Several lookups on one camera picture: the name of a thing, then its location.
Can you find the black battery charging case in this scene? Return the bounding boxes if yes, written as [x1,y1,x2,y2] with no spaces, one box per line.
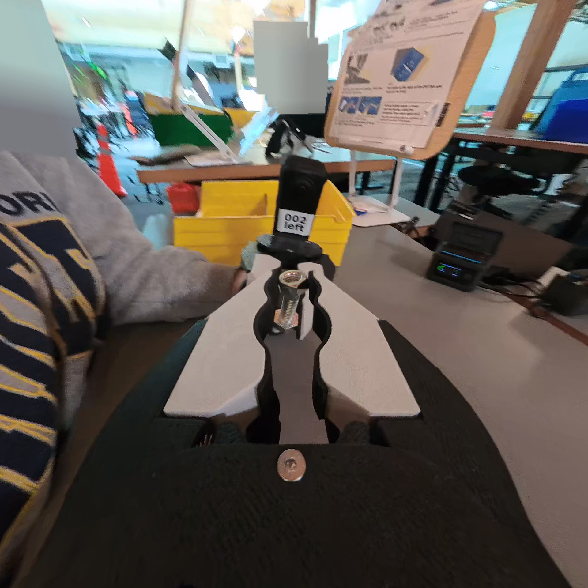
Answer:
[541,270,588,319]

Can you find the red plastic bin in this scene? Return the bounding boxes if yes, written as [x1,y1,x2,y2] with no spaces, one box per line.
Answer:
[166,181,201,215]

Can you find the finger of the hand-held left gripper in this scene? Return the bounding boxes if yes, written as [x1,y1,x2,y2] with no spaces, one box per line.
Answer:
[247,254,278,288]
[295,259,323,341]

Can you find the black flat box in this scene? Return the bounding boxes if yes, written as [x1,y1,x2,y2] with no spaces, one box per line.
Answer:
[434,198,577,278]

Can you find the silver hex nut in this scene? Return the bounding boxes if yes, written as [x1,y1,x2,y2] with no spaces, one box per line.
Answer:
[278,269,308,299]

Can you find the yellow plastic bin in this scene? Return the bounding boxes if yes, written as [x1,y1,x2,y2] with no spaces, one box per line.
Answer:
[173,179,355,268]

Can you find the black charger with display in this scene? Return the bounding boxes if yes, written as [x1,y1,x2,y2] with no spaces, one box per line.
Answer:
[426,220,504,293]

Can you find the black and white device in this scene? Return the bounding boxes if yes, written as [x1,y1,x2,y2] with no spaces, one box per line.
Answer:
[266,117,319,158]

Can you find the silver hex bolt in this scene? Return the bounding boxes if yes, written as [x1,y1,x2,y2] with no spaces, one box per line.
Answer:
[273,296,301,330]

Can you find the printed instruction sheet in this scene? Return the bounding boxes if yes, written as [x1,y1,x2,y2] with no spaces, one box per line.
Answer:
[328,0,488,150]

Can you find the wooden pillar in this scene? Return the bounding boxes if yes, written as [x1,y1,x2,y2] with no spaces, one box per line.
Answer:
[491,0,580,130]

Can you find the green plastic bin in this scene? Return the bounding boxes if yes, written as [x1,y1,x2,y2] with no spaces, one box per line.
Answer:
[146,92,236,149]

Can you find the wooden table black legs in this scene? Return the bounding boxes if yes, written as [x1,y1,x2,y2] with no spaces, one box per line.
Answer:
[452,128,588,221]

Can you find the blue plastic bin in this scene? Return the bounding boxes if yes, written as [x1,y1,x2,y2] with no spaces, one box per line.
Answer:
[535,68,588,144]

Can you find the orange traffic cone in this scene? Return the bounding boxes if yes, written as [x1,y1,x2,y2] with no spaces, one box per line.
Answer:
[96,124,128,198]

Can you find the black office chair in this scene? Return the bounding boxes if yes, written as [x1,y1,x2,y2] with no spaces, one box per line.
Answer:
[458,164,541,217]

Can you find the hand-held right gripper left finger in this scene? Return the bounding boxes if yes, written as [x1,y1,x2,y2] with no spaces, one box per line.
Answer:
[163,269,282,443]

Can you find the person's left forearm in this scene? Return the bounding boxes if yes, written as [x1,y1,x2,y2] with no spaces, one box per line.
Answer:
[51,170,251,328]

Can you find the grey table with wooden edge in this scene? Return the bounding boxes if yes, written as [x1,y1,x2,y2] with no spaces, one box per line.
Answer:
[136,146,397,185]

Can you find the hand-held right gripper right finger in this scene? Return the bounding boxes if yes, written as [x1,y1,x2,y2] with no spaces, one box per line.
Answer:
[307,270,422,443]

